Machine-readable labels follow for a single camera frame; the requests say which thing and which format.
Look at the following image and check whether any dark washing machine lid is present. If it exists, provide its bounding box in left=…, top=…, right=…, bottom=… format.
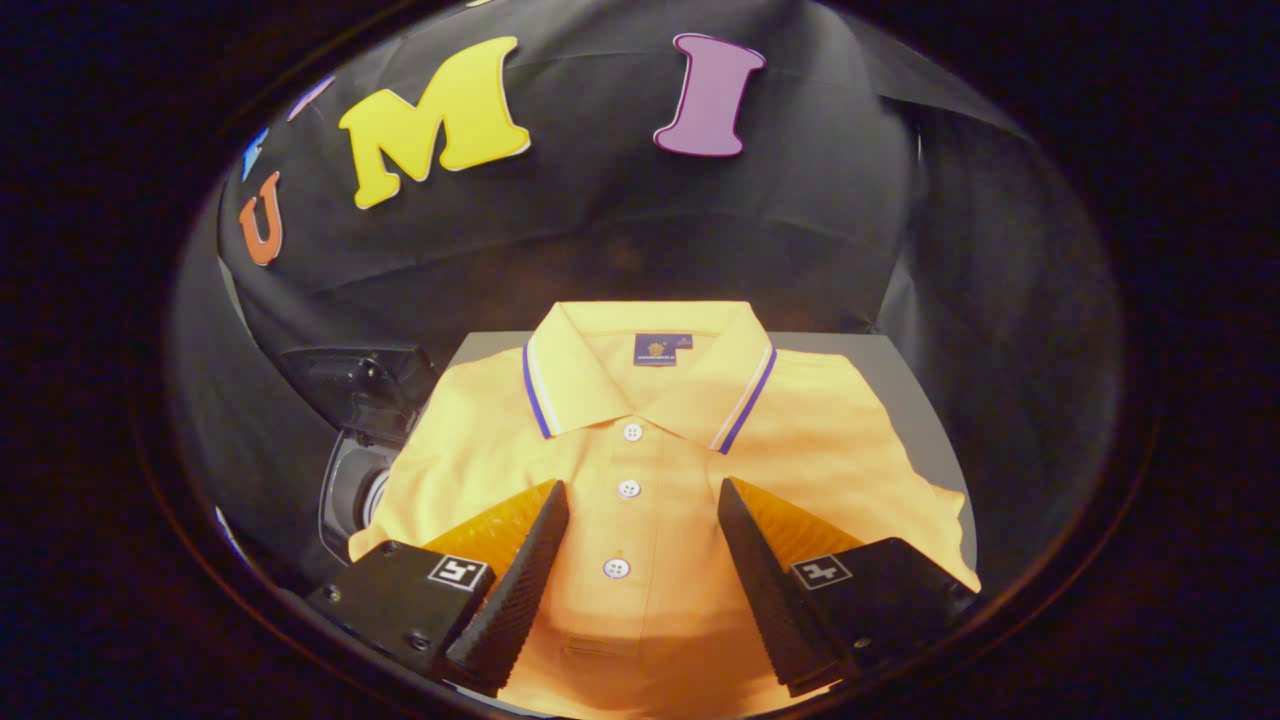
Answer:
left=280, top=345, right=439, bottom=447

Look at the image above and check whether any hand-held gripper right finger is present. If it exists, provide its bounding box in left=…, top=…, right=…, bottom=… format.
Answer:
left=717, top=477, right=983, bottom=698

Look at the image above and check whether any beige cabinet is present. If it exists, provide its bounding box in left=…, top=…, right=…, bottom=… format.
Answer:
left=440, top=330, right=979, bottom=561

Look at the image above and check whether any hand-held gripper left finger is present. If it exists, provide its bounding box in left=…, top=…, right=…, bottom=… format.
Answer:
left=305, top=480, right=571, bottom=698

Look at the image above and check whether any orange polo shirt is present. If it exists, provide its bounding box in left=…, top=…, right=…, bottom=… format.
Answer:
left=347, top=300, right=983, bottom=719

